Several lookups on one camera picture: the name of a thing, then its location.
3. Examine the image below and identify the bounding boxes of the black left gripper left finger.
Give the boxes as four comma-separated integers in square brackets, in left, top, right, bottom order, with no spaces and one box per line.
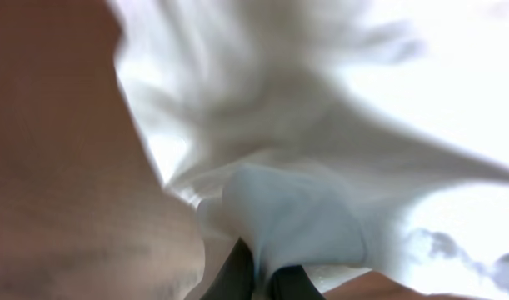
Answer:
[201,239,254,300]

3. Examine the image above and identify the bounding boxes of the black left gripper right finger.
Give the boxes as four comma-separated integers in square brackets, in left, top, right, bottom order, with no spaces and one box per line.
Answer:
[267,265,325,300]

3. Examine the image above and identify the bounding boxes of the white t-shirt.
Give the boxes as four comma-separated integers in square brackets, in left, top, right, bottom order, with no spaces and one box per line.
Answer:
[110,1,509,299]

